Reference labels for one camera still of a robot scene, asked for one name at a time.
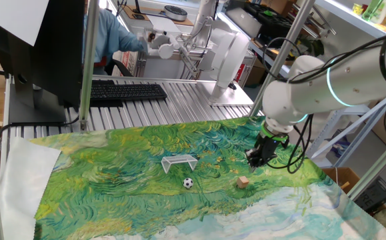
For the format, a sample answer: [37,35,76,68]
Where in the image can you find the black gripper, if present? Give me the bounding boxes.
[245,132,289,173]

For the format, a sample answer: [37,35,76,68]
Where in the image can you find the small wooden cube block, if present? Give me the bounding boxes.
[236,175,250,189]

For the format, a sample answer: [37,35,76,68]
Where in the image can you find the white mesh toy goal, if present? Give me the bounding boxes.
[161,153,199,174]

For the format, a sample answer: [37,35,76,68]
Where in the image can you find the brown cardboard box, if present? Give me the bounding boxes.
[321,166,362,195]

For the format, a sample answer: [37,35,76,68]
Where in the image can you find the white curved stand device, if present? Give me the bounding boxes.
[195,19,257,107]

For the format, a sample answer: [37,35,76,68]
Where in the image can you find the black plastic crate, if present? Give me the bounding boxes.
[355,176,386,211]

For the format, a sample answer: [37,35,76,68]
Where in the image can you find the aluminium equipment case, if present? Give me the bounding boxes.
[135,45,257,88]

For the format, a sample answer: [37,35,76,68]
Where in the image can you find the painted landscape print cloth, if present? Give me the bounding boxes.
[29,116,386,240]

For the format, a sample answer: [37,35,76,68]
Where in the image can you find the black equipment case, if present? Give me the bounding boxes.
[244,1,300,39]

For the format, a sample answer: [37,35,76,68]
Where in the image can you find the grey laptop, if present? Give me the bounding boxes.
[225,7,263,38]

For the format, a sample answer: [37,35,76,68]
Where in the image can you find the black computer keyboard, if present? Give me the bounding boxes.
[89,79,169,108]

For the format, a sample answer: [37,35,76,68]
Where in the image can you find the white red printed box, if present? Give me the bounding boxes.
[112,46,140,77]

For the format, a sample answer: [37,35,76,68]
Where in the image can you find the white metal shelf rack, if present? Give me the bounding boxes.
[292,0,386,169]

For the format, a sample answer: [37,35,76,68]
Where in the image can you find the black office chair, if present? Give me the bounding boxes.
[104,55,134,77]

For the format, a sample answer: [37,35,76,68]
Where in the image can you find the round grey speaker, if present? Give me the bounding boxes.
[163,5,189,23]

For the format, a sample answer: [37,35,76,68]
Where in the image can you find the wooden desk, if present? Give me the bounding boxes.
[119,3,195,27]

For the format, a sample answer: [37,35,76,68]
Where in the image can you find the green plastic bottle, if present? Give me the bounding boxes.
[361,0,384,21]

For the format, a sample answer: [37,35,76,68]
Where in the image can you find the person in blue shirt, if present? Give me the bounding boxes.
[84,7,149,76]

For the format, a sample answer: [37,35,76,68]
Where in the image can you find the pale plastic bottle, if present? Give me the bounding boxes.
[377,0,386,25]

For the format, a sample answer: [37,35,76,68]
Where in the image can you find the black computer monitor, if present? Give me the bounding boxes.
[0,0,87,125]

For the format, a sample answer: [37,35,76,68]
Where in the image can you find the white paper sheet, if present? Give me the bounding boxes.
[0,0,50,47]

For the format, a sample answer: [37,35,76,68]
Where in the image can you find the green flange adapter ring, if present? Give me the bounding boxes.
[260,122,289,143]

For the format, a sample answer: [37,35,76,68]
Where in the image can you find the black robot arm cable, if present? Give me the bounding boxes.
[261,31,386,175]

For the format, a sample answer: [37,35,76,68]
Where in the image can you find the black monitor cable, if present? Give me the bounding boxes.
[0,115,80,174]

